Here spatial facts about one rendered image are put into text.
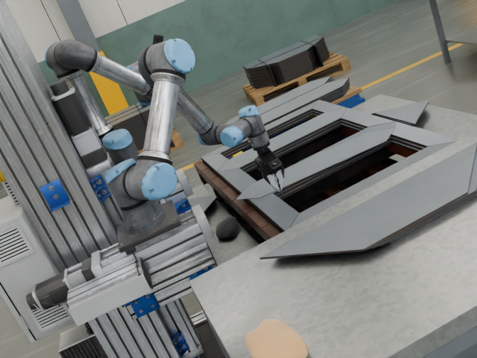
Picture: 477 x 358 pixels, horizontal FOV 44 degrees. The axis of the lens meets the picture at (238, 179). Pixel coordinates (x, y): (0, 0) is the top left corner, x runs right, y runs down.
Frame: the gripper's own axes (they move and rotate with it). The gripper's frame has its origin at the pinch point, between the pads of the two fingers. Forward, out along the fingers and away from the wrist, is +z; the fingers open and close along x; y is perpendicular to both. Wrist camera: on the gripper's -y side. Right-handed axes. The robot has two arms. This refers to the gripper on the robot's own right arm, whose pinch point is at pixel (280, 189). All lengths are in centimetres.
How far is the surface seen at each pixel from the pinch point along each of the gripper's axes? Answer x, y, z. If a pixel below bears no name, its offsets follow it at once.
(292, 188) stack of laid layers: -5.1, 0.4, 2.5
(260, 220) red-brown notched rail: 14.4, -10.8, 3.3
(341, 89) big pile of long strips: -78, 92, 2
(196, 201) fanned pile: 26, 65, 14
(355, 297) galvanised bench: 22, -112, -19
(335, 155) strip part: -29.1, 6.4, 0.7
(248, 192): 10.1, 13.0, 0.6
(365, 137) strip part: -45.8, 9.8, 0.7
